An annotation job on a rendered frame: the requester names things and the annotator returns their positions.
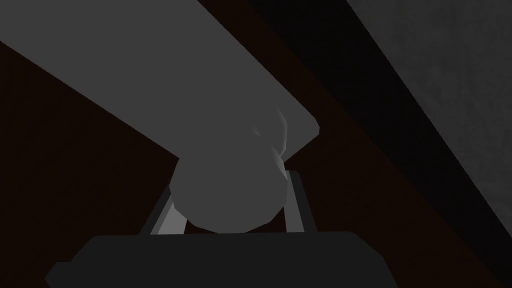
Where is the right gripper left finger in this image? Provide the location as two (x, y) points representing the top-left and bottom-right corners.
(138, 185), (189, 236)

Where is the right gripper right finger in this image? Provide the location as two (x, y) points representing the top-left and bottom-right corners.
(283, 169), (319, 234)

